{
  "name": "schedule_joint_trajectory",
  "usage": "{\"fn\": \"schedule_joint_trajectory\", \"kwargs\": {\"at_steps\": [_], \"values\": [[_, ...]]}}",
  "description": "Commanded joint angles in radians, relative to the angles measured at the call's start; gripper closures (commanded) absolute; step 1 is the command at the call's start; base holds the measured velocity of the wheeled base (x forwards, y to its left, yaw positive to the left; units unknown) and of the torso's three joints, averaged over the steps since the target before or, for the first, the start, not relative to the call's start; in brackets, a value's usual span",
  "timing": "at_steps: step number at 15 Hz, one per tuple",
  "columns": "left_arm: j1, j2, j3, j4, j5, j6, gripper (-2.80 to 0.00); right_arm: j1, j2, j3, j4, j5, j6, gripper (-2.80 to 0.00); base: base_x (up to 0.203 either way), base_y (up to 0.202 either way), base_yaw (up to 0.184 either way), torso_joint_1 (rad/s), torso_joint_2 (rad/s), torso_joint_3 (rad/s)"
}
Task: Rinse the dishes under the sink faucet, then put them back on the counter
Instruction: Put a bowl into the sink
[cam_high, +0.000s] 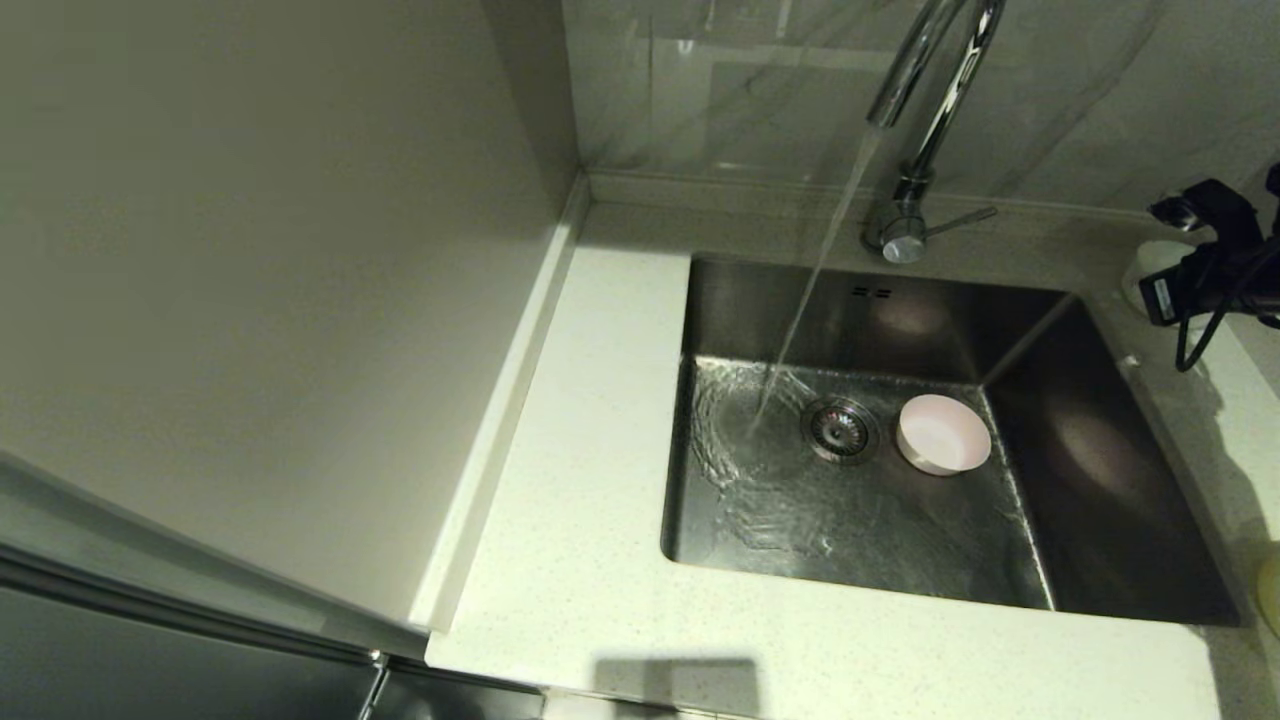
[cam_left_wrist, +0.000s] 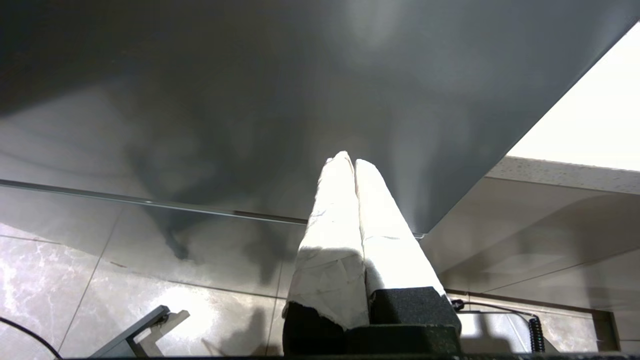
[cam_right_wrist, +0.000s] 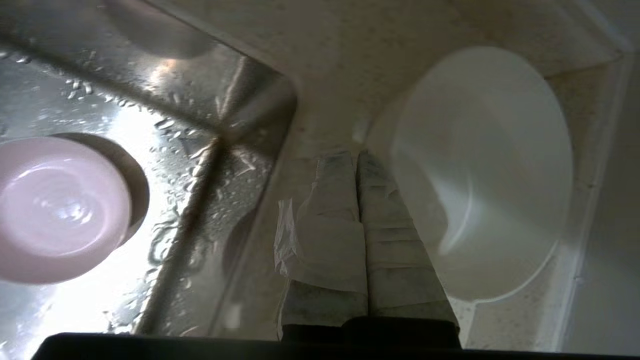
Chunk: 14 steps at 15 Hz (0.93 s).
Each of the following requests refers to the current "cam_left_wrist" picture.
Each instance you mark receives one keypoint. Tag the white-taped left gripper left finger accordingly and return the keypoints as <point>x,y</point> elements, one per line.
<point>330,260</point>

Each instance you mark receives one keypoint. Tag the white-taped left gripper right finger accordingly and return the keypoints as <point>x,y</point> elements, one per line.
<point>395,260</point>

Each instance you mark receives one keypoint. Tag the grey robot base chassis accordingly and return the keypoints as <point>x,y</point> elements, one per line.
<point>490,335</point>

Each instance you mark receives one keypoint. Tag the grey tall cabinet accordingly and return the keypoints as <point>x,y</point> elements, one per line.
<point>250,100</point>

